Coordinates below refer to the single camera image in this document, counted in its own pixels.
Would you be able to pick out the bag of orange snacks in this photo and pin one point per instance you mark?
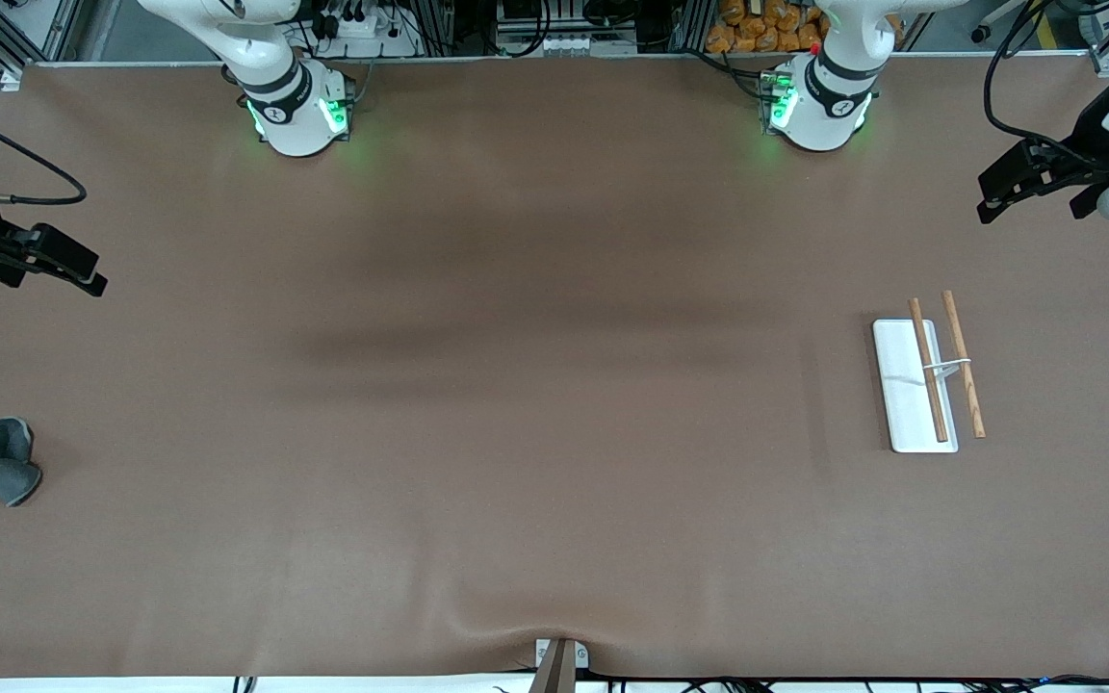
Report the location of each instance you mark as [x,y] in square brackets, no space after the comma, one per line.
[757,29]

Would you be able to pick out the brown post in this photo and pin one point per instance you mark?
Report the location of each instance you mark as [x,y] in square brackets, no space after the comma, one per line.
[554,674]

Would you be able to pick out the brown table cover mat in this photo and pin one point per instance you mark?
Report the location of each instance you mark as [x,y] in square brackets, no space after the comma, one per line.
[516,433]

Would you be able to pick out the silver metal bracket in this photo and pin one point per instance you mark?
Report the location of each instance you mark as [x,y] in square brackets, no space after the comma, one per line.
[581,656]

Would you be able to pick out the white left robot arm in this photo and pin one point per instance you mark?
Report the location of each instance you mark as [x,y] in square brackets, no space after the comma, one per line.
[829,87]

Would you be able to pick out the white rack with wooden rods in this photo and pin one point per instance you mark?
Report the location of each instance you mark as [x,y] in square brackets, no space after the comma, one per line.
[901,385]

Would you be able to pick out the white terminal block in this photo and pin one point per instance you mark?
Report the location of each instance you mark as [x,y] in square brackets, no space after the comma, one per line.
[564,43]

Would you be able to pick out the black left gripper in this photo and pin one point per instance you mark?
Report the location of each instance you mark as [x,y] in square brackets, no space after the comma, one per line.
[1088,141]

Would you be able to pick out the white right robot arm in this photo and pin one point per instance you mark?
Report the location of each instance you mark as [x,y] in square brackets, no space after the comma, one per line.
[285,77]

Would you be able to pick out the white power strip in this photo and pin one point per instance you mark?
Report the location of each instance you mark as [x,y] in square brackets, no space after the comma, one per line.
[362,29]

